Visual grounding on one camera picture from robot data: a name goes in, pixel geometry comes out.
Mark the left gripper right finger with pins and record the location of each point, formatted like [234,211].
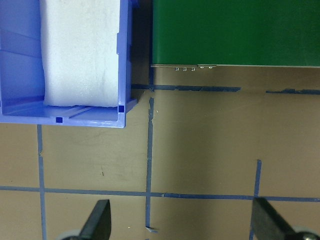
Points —
[267,223]

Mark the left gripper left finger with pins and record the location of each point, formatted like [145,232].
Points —
[99,223]

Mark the blue source bin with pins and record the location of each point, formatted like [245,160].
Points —
[22,81]

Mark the green conveyor belt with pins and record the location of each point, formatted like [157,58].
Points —
[268,33]

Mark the white foam pad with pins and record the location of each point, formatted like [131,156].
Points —
[79,52]

